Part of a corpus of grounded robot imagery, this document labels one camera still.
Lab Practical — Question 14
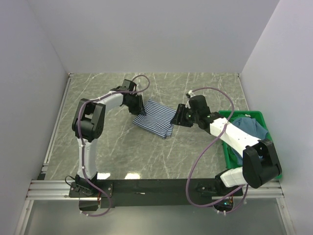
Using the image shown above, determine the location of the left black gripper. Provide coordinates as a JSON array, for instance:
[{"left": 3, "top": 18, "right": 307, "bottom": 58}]
[{"left": 125, "top": 94, "right": 146, "bottom": 117}]

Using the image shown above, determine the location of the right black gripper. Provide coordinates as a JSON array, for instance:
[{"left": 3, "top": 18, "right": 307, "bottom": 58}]
[{"left": 170, "top": 103, "right": 200, "bottom": 128}]

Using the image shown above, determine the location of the blue white striped tank top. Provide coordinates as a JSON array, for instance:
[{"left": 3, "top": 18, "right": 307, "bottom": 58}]
[{"left": 133, "top": 99, "right": 176, "bottom": 139}]

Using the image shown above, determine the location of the light blue tank top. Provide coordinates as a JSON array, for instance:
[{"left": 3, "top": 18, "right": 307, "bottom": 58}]
[{"left": 228, "top": 115, "right": 269, "bottom": 166}]

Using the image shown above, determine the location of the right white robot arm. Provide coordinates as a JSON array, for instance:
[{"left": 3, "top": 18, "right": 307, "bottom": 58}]
[{"left": 171, "top": 95, "right": 282, "bottom": 195}]

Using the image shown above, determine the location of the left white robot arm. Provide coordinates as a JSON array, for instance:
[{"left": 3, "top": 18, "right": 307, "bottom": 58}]
[{"left": 72, "top": 79, "right": 146, "bottom": 197}]

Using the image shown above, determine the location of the green tank top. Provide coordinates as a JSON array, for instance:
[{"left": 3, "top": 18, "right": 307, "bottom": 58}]
[{"left": 227, "top": 116, "right": 272, "bottom": 149}]

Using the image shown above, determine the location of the green plastic bin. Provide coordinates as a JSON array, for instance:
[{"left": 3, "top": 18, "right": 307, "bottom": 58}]
[{"left": 219, "top": 111, "right": 282, "bottom": 188}]

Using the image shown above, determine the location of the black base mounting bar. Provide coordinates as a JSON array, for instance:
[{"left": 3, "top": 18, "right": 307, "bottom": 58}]
[{"left": 69, "top": 178, "right": 237, "bottom": 208}]

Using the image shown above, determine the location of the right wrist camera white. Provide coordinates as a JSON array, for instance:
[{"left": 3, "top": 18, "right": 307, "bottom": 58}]
[{"left": 185, "top": 90, "right": 195, "bottom": 109}]

